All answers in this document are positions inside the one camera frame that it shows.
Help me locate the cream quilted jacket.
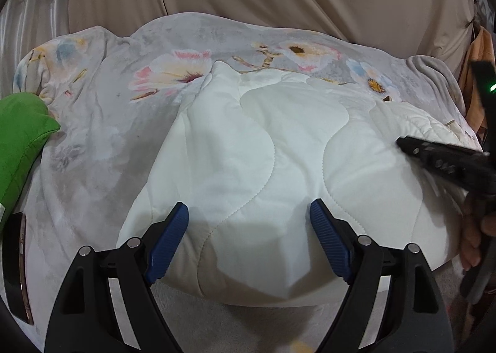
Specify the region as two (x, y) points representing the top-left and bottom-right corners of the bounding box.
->
(118, 62), (479, 307)

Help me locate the black smartphone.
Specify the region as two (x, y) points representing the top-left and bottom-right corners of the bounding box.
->
(2, 212), (33, 325)

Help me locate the green pillow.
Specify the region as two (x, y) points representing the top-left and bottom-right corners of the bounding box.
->
(0, 93), (60, 225)

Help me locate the silver satin curtain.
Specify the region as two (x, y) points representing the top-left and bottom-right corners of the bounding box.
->
(1, 0), (69, 97)

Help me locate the orange hanging garment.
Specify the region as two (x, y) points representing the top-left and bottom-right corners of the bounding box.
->
(458, 25), (496, 145)

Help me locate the grey floral fleece blanket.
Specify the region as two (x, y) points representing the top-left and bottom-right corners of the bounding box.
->
(13, 13), (480, 347)

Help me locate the person's right hand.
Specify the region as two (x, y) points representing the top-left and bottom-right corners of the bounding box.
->
(459, 193), (495, 271)

